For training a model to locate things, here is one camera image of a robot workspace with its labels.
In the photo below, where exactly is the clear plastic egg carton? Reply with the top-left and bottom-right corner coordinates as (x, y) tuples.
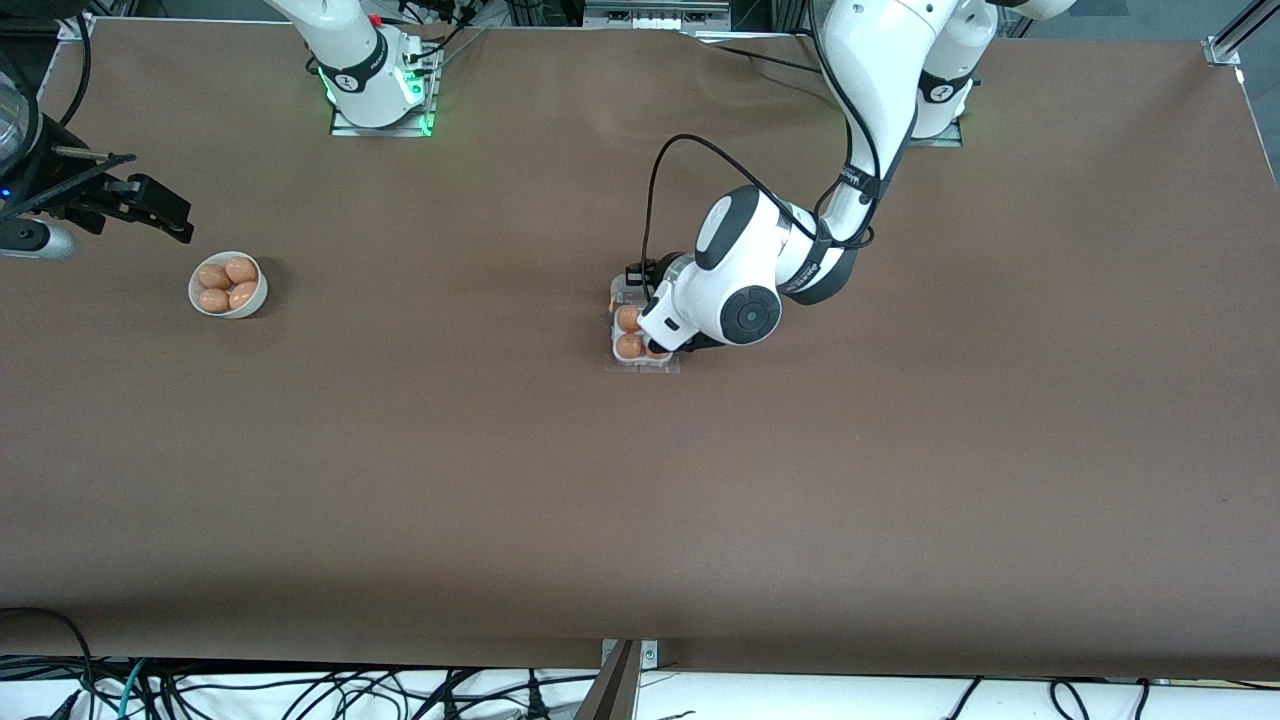
(605, 268), (683, 376)

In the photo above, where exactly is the grey equipment box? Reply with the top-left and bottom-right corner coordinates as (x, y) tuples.
(583, 0), (733, 31)

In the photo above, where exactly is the white round bowl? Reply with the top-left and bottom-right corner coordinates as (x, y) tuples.
(188, 250), (269, 320)

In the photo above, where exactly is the brown table cover sheet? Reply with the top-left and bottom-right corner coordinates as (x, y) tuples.
(0, 15), (1280, 681)

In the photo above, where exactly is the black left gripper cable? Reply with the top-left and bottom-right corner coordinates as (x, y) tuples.
(643, 135), (873, 273)

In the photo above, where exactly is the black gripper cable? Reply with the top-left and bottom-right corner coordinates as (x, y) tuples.
(58, 40), (93, 126)
(643, 135), (873, 273)

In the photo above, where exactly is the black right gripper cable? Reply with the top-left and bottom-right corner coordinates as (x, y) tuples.
(58, 40), (93, 126)

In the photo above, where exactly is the long black base cable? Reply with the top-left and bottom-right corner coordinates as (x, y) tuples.
(700, 40), (831, 79)

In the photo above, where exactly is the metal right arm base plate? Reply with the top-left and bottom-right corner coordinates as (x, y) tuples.
(330, 45), (438, 138)

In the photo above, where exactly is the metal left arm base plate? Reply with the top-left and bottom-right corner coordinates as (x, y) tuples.
(905, 115), (964, 149)

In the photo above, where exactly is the black cable bundle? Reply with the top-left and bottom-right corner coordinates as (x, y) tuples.
(395, 0), (483, 61)

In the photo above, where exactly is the small metal bracket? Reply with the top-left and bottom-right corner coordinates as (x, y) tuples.
(600, 640), (661, 671)

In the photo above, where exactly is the thick black looped cable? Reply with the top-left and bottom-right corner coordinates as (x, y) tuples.
(0, 607), (96, 720)

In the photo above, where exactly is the dark metal post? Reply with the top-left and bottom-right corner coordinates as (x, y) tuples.
(575, 640), (641, 720)

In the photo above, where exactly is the teal cable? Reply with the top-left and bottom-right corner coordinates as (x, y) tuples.
(118, 658), (151, 720)

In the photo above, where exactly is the aluminium frame profile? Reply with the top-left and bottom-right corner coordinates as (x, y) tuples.
(1205, 0), (1280, 66)

